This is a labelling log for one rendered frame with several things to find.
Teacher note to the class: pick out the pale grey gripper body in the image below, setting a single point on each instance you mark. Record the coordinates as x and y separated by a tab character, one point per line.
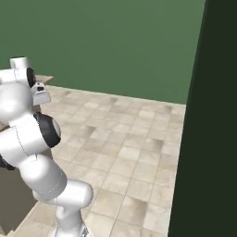
41	97

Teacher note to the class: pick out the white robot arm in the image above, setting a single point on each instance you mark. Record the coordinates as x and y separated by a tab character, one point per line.
34	172

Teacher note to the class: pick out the dark green tall cabinet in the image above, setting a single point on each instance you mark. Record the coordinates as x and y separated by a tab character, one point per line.
213	123

